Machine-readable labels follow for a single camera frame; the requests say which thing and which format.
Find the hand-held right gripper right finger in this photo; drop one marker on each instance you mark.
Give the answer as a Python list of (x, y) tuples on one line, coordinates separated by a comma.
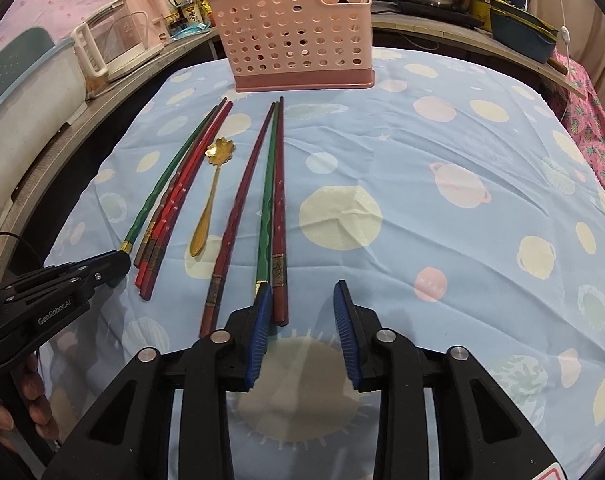
[(346, 335)]

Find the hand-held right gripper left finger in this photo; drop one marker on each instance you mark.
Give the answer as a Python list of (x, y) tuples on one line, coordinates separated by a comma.
[(258, 335)]

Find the blue wipes packet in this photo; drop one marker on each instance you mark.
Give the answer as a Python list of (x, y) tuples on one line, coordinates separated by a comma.
[(187, 32)]

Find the black induction cooker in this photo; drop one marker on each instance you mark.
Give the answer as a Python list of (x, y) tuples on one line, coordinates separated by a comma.
[(432, 17)]

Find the pink perforated utensil holder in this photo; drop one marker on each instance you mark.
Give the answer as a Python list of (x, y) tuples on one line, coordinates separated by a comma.
[(292, 35)]

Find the beige curtain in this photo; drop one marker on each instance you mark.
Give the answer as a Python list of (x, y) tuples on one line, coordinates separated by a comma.
[(592, 20)]

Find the blue planet print tablecloth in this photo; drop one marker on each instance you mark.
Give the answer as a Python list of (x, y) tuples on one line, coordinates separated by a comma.
[(432, 185)]

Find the maroon chopstick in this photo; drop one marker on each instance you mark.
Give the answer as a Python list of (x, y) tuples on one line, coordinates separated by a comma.
[(279, 220), (231, 240)]

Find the green chopstick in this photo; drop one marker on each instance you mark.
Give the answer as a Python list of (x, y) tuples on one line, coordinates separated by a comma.
[(266, 200), (147, 201)]

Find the blue pan yellow rim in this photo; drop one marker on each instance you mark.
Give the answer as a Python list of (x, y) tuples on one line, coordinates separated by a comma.
[(522, 35)]

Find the dark sauce bottle white label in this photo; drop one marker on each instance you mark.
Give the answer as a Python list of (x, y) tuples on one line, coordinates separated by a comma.
[(190, 12)]

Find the gold flower spoon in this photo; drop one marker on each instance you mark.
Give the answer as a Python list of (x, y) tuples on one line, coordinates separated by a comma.
[(206, 220)]

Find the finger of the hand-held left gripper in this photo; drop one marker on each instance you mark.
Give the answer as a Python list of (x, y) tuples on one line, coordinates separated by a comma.
[(100, 269)]

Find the white plastic tub blue rim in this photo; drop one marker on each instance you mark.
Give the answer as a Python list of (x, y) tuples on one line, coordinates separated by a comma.
[(32, 90)]

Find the pink pineapple print cloth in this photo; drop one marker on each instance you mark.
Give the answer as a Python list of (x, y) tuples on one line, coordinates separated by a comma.
[(592, 130)]

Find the white pink electric kettle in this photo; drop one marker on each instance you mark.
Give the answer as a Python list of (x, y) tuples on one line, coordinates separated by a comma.
[(127, 35)]

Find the brown chopstick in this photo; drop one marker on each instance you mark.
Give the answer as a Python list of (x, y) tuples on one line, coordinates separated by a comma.
[(143, 252)]

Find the yellow seasoning packet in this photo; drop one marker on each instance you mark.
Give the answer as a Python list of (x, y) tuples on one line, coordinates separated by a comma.
[(208, 1)]

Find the red chopstick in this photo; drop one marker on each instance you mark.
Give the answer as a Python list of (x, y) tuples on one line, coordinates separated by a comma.
[(183, 195), (174, 199)]

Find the person's left hand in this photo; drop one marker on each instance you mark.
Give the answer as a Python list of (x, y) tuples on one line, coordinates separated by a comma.
[(36, 400)]

